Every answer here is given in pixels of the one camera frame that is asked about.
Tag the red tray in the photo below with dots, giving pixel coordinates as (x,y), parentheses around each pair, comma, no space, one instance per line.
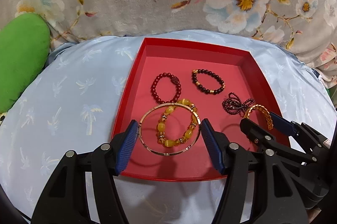
(171,61)

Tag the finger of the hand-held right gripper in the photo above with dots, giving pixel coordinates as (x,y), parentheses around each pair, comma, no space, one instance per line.
(281,124)
(252,132)

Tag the thin gold bangle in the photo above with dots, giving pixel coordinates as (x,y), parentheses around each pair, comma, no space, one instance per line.
(167,154)

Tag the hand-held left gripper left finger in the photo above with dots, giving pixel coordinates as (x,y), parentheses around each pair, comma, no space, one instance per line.
(126,145)

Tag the light blue palm print cloth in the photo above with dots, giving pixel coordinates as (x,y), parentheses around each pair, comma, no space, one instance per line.
(65,108)

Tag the green pillow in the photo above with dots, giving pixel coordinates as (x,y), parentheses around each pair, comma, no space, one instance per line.
(21,55)

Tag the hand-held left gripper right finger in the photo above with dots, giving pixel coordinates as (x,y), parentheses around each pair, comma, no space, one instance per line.
(213,147)

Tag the garnet small bead strand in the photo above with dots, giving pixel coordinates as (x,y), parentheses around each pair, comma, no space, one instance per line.
(231,104)

